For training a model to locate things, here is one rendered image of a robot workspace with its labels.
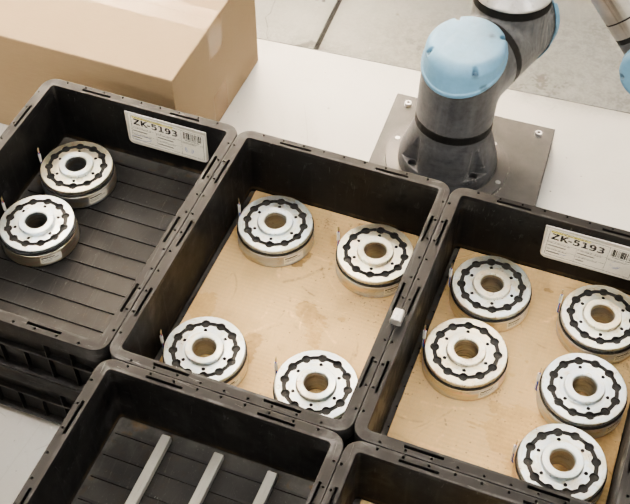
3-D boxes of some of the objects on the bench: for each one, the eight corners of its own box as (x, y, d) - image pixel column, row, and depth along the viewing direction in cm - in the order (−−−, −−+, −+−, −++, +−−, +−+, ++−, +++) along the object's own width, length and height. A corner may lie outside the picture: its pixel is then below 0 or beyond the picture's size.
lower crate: (76, 186, 176) (62, 131, 167) (250, 237, 169) (245, 183, 160) (-67, 386, 153) (-92, 334, 143) (129, 454, 146) (116, 405, 136)
